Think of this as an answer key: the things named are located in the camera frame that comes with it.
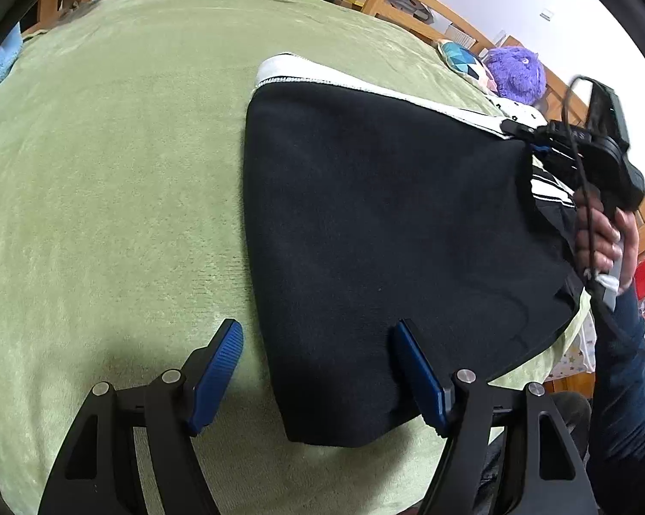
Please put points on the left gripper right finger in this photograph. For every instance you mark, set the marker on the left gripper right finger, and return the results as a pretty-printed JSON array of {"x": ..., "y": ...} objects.
[{"x": 539, "y": 469}]

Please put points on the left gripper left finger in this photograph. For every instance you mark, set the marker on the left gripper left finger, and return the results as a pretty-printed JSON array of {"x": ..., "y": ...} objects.
[{"x": 96, "y": 470}]

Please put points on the black pants with white stripes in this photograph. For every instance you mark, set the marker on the black pants with white stripes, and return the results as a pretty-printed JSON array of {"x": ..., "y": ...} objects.
[{"x": 364, "y": 206}]

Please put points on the right forearm dark blue sleeve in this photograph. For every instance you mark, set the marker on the right forearm dark blue sleeve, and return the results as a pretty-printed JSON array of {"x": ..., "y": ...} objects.
[{"x": 616, "y": 465}]

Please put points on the right hand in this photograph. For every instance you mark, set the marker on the right hand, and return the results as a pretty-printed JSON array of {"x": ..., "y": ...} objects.
[{"x": 601, "y": 242}]

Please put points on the white spotted pillow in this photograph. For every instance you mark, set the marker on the white spotted pillow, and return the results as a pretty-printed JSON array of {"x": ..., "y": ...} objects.
[{"x": 515, "y": 111}]

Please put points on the purple plush toy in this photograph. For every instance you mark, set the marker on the purple plush toy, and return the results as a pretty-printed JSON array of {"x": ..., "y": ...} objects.
[{"x": 518, "y": 73}]

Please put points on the colourful geometric pillow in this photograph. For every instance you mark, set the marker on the colourful geometric pillow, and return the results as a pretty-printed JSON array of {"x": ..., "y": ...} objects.
[{"x": 460, "y": 61}]

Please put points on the green bed blanket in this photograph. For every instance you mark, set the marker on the green bed blanket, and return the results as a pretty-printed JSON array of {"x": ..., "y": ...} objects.
[{"x": 121, "y": 235}]

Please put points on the light blue fleece garment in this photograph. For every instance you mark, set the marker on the light blue fleece garment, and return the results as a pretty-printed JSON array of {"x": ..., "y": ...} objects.
[{"x": 10, "y": 48}]

